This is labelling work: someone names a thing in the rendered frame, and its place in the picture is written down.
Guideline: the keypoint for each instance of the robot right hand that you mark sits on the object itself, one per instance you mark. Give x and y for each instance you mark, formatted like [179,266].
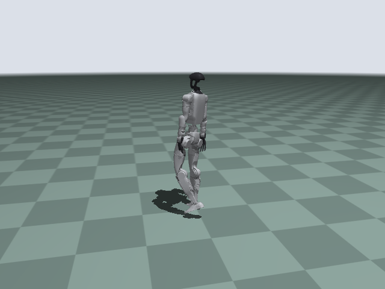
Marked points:
[204,143]

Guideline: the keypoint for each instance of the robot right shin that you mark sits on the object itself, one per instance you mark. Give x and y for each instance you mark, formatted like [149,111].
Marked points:
[195,182]

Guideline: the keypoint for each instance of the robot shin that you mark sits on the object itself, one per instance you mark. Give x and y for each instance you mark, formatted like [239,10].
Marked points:
[195,182]
[186,186]

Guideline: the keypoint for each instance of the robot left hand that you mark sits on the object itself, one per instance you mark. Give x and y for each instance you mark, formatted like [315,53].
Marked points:
[180,146]

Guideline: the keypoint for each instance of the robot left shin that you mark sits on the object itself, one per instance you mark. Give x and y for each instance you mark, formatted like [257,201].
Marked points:
[186,186]

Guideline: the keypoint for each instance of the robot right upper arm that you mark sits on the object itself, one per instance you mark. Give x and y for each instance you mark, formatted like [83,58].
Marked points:
[205,114]

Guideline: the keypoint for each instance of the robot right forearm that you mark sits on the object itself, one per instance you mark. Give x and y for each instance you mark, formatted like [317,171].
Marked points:
[203,128]

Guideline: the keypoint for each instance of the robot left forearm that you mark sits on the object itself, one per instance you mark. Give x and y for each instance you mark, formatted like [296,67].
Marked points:
[182,125]

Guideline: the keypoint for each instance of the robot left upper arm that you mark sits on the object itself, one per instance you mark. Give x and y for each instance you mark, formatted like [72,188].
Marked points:
[186,99]

